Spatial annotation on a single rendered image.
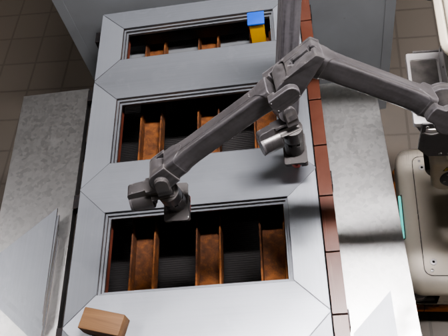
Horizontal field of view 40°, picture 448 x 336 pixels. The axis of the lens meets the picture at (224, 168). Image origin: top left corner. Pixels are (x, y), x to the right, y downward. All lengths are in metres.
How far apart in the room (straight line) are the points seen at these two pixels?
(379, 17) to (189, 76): 0.85
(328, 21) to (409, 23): 0.94
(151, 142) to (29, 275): 0.63
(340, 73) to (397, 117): 1.70
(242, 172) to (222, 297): 0.40
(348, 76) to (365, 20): 1.24
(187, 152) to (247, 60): 0.79
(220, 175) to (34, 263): 0.64
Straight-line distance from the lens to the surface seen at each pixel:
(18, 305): 1.98
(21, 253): 2.03
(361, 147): 2.09
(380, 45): 2.69
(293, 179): 1.84
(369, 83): 1.36
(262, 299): 1.69
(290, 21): 1.60
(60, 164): 2.20
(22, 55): 3.78
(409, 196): 2.47
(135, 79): 2.19
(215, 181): 1.87
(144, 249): 2.00
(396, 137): 2.94
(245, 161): 1.89
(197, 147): 1.40
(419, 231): 2.40
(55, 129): 2.30
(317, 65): 1.28
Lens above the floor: 2.42
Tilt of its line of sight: 57 degrees down
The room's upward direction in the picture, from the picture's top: 17 degrees counter-clockwise
